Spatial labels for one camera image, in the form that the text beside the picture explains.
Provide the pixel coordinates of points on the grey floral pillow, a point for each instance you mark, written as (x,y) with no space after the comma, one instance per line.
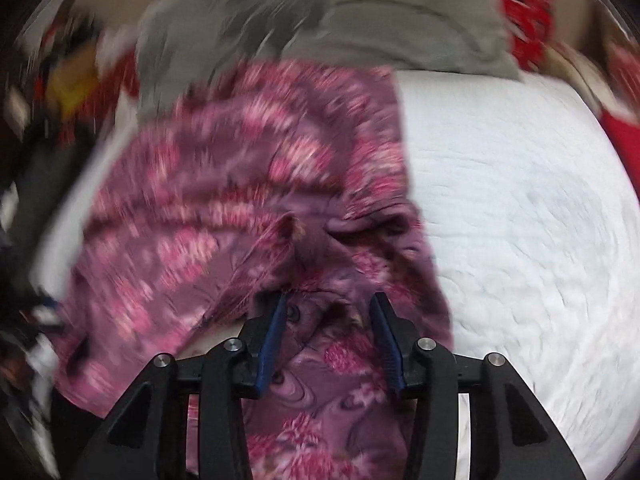
(400,20)

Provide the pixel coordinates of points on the dark padded jacket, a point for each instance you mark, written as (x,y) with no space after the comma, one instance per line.
(45,180)

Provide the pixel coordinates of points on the white quilted mattress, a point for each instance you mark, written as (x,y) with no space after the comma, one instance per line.
(525,210)

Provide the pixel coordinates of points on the yellow cardboard box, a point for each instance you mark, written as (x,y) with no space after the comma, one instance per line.
(72,82)

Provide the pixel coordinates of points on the plain red cloth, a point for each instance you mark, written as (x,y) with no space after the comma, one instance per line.
(625,130)

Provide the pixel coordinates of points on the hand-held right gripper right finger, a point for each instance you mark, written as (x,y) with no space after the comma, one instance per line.
(387,350)

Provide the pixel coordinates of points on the red printed blanket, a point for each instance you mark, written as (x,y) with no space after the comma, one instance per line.
(100,105)

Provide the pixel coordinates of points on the red printed pillow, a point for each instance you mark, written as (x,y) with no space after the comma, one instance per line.
(530,5)

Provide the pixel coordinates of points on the purple floral garment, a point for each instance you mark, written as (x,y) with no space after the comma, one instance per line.
(225,185)

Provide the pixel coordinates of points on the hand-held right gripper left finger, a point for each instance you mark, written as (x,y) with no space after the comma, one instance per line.
(270,350)

